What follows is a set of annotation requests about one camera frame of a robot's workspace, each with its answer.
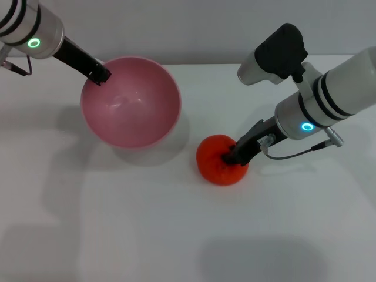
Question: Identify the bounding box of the grey right arm cable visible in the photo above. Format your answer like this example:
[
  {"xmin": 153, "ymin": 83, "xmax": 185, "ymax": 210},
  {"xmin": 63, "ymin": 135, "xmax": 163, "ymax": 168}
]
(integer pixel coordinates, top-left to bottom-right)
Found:
[{"xmin": 258, "ymin": 126, "xmax": 345, "ymax": 161}]

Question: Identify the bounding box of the thin dark left arm cable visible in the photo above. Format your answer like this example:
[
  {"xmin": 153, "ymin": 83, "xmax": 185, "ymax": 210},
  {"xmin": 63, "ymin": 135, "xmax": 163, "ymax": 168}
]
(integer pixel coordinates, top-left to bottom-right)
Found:
[{"xmin": 0, "ymin": 43, "xmax": 33, "ymax": 77}]

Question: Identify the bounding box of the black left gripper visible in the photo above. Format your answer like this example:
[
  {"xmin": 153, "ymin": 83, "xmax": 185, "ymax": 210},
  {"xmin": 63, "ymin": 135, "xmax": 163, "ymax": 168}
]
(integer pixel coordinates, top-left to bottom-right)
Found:
[{"xmin": 52, "ymin": 36, "xmax": 113, "ymax": 87}]

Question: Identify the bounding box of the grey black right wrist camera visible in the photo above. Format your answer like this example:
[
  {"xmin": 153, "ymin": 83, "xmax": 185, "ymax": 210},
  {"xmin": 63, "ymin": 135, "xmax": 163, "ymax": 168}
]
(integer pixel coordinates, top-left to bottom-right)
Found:
[{"xmin": 237, "ymin": 23, "xmax": 309, "ymax": 86}]

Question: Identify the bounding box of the pink plastic bowl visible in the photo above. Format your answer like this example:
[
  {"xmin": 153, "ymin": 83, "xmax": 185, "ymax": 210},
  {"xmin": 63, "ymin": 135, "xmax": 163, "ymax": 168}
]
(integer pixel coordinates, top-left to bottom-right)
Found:
[{"xmin": 80, "ymin": 56, "xmax": 182, "ymax": 151}]

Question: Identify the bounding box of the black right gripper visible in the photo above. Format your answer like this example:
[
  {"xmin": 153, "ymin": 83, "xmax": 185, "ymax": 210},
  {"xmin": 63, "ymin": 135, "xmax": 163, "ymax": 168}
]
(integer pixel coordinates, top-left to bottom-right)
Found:
[{"xmin": 221, "ymin": 117, "xmax": 287, "ymax": 167}]

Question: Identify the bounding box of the soft orange toy fruit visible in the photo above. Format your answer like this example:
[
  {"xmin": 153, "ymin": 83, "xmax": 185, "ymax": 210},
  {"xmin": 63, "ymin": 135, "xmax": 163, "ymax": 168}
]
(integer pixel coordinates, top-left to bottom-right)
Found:
[{"xmin": 196, "ymin": 133, "xmax": 250, "ymax": 187}]

